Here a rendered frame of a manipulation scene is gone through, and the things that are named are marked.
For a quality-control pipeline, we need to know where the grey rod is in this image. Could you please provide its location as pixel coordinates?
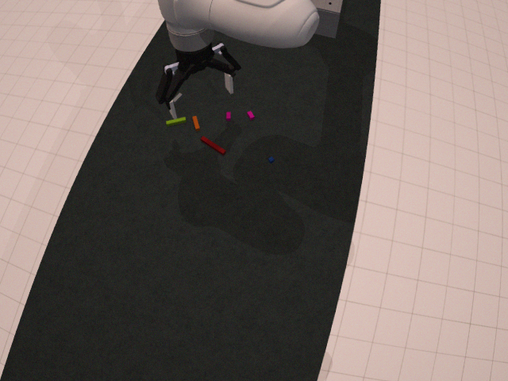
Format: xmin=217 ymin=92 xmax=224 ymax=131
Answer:
xmin=173 ymin=93 xmax=183 ymax=104

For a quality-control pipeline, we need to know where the dark red rod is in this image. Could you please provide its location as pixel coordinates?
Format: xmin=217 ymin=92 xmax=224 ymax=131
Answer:
xmin=201 ymin=137 xmax=226 ymax=155

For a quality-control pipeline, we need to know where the lime green rod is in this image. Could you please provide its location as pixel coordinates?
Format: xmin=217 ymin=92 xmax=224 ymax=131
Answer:
xmin=166 ymin=117 xmax=186 ymax=126

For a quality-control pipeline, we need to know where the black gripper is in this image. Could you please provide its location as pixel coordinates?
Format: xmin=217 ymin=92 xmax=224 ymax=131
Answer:
xmin=156 ymin=41 xmax=241 ymax=120

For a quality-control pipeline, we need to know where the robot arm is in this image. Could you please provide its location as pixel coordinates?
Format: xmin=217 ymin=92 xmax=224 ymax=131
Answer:
xmin=158 ymin=0 xmax=319 ymax=52

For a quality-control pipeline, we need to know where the orange rod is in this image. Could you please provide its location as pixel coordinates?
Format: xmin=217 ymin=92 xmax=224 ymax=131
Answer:
xmin=193 ymin=116 xmax=200 ymax=131

